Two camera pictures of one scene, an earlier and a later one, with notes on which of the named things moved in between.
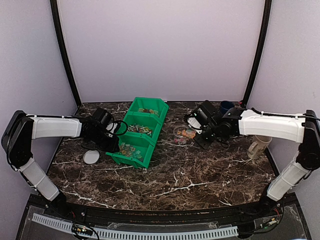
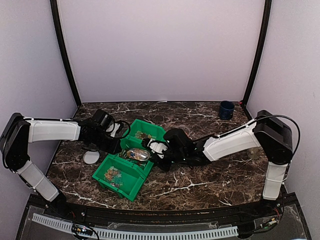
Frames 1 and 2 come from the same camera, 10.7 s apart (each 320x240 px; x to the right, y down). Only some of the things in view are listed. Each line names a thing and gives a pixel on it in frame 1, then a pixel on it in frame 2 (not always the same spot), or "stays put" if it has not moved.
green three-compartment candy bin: (143, 120) -> (125, 176)
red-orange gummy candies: (130, 151) -> (114, 176)
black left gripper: (113, 147) stays put
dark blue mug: (225, 105) stays put
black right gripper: (204, 144) -> (165, 167)
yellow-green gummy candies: (148, 110) -> (141, 135)
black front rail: (230, 214) stays put
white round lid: (91, 156) stays put
